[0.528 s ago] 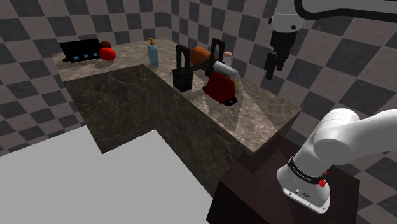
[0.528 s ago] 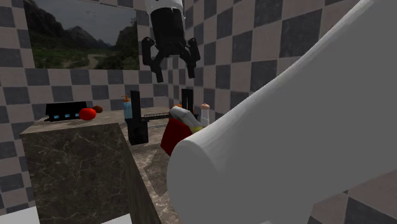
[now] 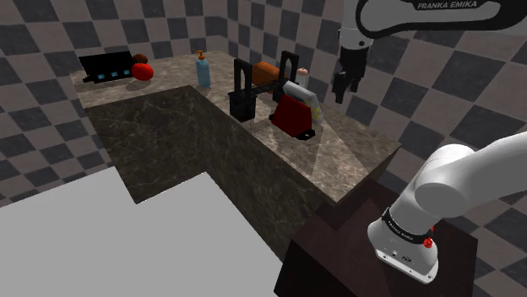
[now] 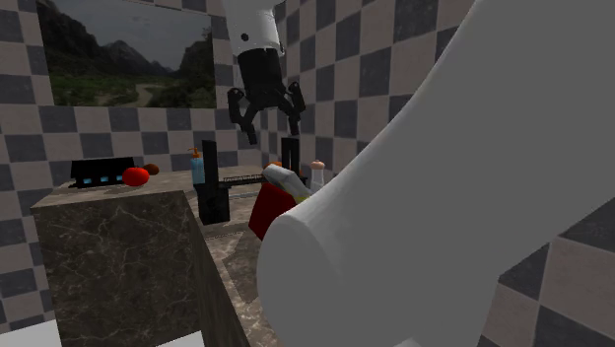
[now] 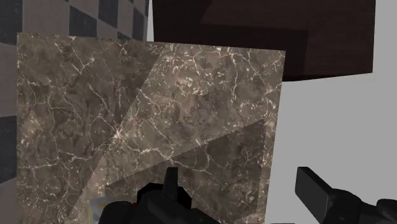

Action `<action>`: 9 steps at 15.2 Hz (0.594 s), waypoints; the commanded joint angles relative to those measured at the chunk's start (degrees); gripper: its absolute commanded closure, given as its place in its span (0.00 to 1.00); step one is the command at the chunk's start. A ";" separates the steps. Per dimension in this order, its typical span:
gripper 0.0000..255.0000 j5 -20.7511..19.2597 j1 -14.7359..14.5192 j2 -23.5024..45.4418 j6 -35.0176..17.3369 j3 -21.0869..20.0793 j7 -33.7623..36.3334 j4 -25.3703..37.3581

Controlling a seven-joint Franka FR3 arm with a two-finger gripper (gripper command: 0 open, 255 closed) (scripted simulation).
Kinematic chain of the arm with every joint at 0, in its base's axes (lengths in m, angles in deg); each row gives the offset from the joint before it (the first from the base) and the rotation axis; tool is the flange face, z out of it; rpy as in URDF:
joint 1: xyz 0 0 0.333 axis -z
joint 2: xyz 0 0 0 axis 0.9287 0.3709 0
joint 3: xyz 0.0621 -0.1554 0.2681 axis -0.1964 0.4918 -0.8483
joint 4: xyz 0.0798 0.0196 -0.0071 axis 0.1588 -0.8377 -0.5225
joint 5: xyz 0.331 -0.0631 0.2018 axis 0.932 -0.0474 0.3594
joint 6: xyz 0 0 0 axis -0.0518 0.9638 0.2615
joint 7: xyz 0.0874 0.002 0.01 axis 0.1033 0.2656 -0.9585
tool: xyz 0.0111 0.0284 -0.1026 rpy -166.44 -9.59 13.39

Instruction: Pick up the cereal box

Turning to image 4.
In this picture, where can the black grid rack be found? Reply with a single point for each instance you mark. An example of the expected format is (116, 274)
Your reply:
(242, 180)

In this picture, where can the red tomato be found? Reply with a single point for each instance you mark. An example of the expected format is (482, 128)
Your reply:
(135, 177)

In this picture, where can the white bottle with pink cap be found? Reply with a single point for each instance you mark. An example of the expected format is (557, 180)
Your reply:
(317, 175)

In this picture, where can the red robot stand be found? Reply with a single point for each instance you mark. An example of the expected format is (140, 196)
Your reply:
(269, 211)

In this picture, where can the small orange thing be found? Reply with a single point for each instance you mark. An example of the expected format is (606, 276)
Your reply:
(273, 165)

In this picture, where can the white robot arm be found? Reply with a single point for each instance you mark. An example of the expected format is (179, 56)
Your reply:
(432, 202)

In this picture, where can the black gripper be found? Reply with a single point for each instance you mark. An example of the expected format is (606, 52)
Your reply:
(262, 77)

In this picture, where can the blue soap dispenser orange pump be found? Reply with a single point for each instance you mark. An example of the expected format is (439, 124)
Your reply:
(197, 170)

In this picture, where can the black appliance with blue lights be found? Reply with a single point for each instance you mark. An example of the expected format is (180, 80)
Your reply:
(98, 170)

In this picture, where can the brown round fruit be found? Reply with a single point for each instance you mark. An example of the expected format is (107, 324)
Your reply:
(152, 168)

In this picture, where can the tall black block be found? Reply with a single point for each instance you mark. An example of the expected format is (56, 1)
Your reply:
(211, 202)

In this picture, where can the landscape wall picture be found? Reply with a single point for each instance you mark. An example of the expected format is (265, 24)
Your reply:
(120, 53)

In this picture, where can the white and yellow bottle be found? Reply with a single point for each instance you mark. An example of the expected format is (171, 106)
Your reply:
(286, 181)

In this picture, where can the black upright post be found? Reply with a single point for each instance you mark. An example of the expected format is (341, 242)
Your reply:
(290, 156)

